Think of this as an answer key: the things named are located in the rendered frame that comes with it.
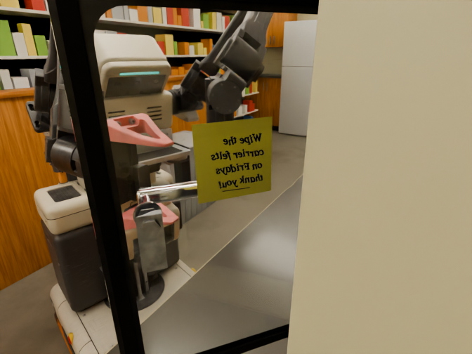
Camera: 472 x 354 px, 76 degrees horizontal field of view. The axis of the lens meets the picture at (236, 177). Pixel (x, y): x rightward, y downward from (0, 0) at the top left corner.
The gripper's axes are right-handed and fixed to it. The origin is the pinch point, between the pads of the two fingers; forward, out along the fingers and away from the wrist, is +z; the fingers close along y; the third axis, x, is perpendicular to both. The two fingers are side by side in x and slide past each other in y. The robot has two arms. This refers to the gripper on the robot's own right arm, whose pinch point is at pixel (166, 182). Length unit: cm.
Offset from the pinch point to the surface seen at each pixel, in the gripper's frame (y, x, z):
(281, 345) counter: -25.2, 6.8, 13.7
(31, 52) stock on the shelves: 13, 99, -224
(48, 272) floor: -121, 48, -163
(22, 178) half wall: -58, 52, -172
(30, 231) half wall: -92, 49, -172
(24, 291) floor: -121, 32, -158
